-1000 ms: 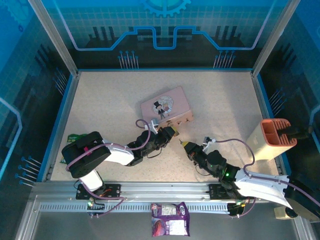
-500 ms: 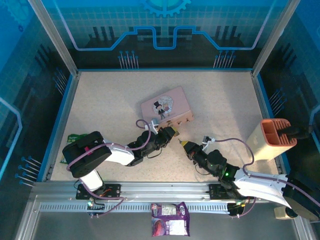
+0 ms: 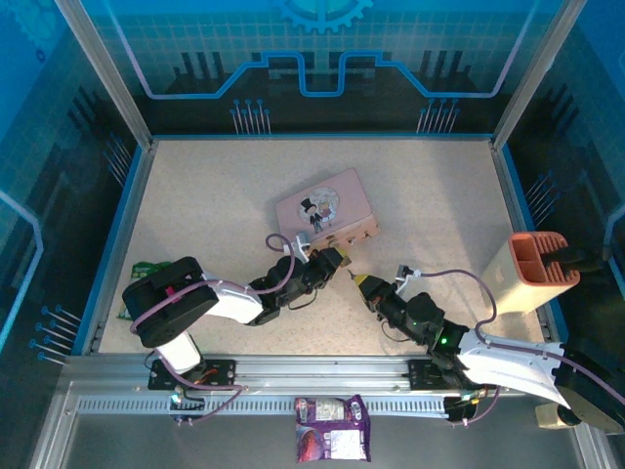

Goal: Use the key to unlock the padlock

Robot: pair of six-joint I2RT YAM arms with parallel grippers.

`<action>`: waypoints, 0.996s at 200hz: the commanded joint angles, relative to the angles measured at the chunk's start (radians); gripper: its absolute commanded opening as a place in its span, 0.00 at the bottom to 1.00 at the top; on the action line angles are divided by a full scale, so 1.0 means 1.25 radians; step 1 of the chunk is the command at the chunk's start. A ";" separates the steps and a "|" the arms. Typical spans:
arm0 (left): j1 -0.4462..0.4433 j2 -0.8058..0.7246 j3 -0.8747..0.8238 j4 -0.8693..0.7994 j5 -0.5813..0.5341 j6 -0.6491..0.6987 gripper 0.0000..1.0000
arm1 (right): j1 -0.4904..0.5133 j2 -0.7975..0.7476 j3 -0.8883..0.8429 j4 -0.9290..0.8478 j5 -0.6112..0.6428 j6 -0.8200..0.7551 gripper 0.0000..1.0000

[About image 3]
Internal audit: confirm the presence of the purple snack bag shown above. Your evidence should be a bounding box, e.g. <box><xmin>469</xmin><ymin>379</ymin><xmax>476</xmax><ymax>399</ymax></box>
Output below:
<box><xmin>293</xmin><ymin>394</ymin><xmax>373</xmax><ymax>463</ymax></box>

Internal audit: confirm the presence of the green snack bag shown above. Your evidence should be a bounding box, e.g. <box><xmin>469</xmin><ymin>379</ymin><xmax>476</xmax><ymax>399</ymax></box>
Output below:
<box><xmin>116</xmin><ymin>260</ymin><xmax>173</xmax><ymax>321</ymax></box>

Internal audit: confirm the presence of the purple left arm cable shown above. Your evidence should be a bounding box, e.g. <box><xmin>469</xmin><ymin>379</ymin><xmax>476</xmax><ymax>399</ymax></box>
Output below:
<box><xmin>129</xmin><ymin>233</ymin><xmax>313</xmax><ymax>338</ymax></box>

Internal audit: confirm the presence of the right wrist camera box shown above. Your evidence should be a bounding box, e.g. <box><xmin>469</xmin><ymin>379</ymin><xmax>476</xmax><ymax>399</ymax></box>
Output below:
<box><xmin>394</xmin><ymin>263</ymin><xmax>422</xmax><ymax>287</ymax></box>

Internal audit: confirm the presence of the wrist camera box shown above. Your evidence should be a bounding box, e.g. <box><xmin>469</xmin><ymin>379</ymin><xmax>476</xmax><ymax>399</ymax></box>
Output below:
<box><xmin>291</xmin><ymin>232</ymin><xmax>314</xmax><ymax>261</ymax></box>
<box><xmin>394</xmin><ymin>263</ymin><xmax>422</xmax><ymax>287</ymax></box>

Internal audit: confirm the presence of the beige container with orange top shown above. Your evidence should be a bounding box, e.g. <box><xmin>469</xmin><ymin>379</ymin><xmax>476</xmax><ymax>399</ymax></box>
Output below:
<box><xmin>479</xmin><ymin>231</ymin><xmax>582</xmax><ymax>315</ymax></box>

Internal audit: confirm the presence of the blue table border strip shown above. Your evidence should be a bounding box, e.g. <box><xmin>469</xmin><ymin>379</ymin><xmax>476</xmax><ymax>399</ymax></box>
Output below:
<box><xmin>69</xmin><ymin>131</ymin><xmax>565</xmax><ymax>356</ymax></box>

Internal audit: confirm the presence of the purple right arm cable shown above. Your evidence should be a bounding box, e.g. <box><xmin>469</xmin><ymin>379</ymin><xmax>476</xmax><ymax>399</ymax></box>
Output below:
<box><xmin>418</xmin><ymin>269</ymin><xmax>625</xmax><ymax>409</ymax></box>

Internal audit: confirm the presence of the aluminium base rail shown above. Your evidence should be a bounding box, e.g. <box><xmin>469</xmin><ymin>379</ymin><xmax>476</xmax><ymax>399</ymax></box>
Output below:
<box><xmin>62</xmin><ymin>352</ymin><xmax>573</xmax><ymax>393</ymax></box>

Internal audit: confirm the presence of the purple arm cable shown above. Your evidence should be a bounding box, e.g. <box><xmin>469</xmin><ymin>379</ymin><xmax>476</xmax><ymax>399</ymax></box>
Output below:
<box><xmin>418</xmin><ymin>269</ymin><xmax>625</xmax><ymax>409</ymax></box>
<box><xmin>129</xmin><ymin>233</ymin><xmax>313</xmax><ymax>338</ymax></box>

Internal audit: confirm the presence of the beige block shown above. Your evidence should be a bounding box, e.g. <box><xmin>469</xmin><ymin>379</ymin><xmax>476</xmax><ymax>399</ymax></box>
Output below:
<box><xmin>533</xmin><ymin>403</ymin><xmax>578</xmax><ymax>432</ymax></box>

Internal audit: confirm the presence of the slotted cable duct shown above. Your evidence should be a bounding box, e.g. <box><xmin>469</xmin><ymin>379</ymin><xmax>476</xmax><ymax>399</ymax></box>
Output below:
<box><xmin>76</xmin><ymin>394</ymin><xmax>451</xmax><ymax>417</ymax></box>

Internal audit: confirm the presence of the pink tin box with cartoon couple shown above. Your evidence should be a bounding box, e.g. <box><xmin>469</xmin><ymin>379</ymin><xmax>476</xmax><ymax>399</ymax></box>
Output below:
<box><xmin>273</xmin><ymin>167</ymin><xmax>381</xmax><ymax>251</ymax></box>

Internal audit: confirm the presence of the aluminium frame post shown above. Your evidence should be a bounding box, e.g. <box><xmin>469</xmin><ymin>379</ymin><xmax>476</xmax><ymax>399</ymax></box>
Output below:
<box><xmin>491</xmin><ymin>0</ymin><xmax>586</xmax><ymax>150</ymax></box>
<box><xmin>52</xmin><ymin>0</ymin><xmax>156</xmax><ymax>150</ymax></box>

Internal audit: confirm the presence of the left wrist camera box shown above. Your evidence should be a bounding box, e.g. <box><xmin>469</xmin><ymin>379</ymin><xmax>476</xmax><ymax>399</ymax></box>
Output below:
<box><xmin>291</xmin><ymin>232</ymin><xmax>314</xmax><ymax>261</ymax></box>

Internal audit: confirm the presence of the black tool handle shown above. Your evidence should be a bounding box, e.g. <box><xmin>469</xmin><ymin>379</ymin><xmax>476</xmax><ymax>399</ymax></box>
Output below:
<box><xmin>540</xmin><ymin>247</ymin><xmax>607</xmax><ymax>276</ymax></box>

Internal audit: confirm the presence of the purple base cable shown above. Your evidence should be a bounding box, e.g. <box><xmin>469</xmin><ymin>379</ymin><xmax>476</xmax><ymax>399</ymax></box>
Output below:
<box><xmin>460</xmin><ymin>384</ymin><xmax>503</xmax><ymax>427</ymax></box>
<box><xmin>158</xmin><ymin>358</ymin><xmax>246</xmax><ymax>424</ymax></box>

